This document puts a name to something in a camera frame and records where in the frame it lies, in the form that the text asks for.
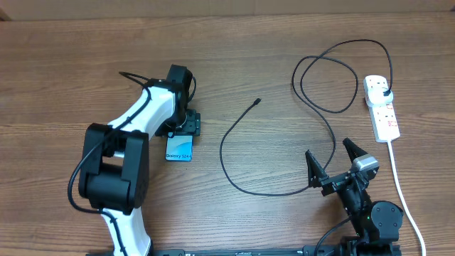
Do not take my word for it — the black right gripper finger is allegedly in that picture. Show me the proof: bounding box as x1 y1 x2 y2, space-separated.
343 138 368 163
305 150 328 188

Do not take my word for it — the blue Galaxy smartphone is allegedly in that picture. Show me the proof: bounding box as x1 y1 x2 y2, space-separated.
165 135 193 162

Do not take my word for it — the black charging cable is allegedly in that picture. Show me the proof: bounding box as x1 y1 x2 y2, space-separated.
219 38 394 198

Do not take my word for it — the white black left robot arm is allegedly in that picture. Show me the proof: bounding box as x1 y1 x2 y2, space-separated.
68 65 201 255

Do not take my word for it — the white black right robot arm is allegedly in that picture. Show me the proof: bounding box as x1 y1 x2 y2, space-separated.
303 138 404 256

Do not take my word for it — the white charger plug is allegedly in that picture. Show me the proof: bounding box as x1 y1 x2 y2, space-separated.
365 87 394 107

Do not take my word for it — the white power strip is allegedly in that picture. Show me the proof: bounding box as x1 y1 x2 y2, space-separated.
363 75 400 143

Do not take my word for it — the white power strip cord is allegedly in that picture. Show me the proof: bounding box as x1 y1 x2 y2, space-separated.
386 140 427 256

